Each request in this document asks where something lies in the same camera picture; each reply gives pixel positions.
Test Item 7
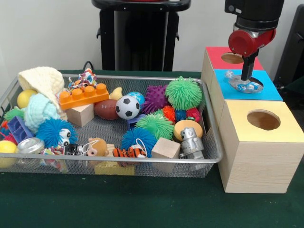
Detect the wooden box with three holes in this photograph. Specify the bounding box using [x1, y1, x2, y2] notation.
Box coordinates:
[199, 46, 304, 194]

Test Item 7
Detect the shallow clear mesh bin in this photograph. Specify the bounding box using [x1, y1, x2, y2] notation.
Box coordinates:
[0, 75, 223, 178]

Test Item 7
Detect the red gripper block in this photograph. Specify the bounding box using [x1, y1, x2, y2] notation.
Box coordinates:
[228, 28, 277, 82]

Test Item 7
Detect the toy hamburger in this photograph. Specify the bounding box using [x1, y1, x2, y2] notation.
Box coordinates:
[173, 119, 203, 142]

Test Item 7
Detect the light teal knitted cloth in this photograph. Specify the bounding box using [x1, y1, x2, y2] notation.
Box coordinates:
[24, 93, 60, 133]

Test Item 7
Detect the green spiky ball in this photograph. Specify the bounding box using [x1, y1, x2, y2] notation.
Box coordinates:
[135, 113, 174, 141]

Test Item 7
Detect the silver toy robot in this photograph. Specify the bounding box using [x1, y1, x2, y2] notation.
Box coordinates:
[180, 127, 206, 160]

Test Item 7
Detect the small brown basketball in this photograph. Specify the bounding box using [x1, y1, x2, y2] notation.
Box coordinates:
[94, 99, 119, 120]

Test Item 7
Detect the dark green table cloth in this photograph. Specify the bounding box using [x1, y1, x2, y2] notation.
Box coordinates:
[0, 70, 304, 228]

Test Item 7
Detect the plain yellow ball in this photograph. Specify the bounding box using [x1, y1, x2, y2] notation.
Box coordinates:
[0, 140, 17, 168]

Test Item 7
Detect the silver metal can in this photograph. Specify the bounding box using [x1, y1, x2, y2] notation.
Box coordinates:
[17, 138, 45, 155]

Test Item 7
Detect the orange toy building block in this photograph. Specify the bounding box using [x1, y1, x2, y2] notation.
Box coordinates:
[59, 83, 110, 111]

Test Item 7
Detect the purple spiky ball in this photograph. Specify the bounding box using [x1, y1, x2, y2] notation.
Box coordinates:
[144, 85, 169, 114]

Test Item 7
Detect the blue spiky ball with eyes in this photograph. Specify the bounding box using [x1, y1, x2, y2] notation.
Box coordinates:
[35, 118, 76, 149]

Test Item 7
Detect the purple toy block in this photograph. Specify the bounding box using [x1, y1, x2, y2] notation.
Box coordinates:
[125, 114, 145, 130]

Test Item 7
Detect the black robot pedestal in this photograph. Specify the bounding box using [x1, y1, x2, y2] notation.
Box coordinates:
[92, 0, 191, 72]

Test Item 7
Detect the clear plastic packet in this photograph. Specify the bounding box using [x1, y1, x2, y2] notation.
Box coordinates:
[225, 71, 264, 94]

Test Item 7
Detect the cream knitted cloth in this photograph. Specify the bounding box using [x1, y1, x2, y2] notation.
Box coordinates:
[18, 66, 66, 119]

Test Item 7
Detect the black and white soccer ball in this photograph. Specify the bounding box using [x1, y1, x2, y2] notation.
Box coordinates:
[115, 95, 141, 120]

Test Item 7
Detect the green furry ball with eyes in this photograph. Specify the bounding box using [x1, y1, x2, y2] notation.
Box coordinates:
[165, 76, 203, 111]

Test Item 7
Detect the yellow smiley face ball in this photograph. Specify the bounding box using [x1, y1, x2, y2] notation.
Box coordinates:
[17, 89, 38, 108]

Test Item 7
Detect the black chair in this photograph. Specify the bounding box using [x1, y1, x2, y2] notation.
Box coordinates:
[275, 4, 304, 95]

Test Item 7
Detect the globe print ball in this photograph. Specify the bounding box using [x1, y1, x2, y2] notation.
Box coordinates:
[127, 92, 145, 106]

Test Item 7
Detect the small wooden block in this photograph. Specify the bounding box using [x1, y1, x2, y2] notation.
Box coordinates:
[66, 103, 95, 127]
[151, 138, 181, 160]

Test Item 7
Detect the black cable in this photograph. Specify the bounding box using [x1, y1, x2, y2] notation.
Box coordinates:
[83, 60, 95, 72]

